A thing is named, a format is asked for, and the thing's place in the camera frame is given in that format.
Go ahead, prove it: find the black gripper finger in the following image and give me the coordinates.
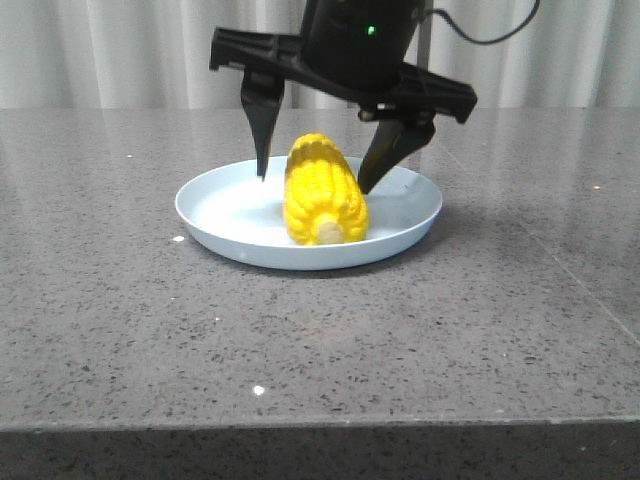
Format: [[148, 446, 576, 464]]
[[241, 69, 284, 180], [357, 112, 435, 194]]

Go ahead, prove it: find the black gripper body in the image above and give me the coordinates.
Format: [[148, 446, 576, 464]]
[[210, 0, 477, 123]]

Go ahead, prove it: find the yellow corn cob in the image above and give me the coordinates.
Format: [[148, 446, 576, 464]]
[[283, 133, 369, 246]]

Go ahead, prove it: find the light blue round plate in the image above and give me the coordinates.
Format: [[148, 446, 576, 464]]
[[175, 156, 443, 271]]

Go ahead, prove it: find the white pleated curtain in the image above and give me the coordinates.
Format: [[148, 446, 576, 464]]
[[1, 1, 639, 109]]

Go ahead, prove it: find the black cable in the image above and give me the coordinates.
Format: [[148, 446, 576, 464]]
[[422, 0, 542, 46]]

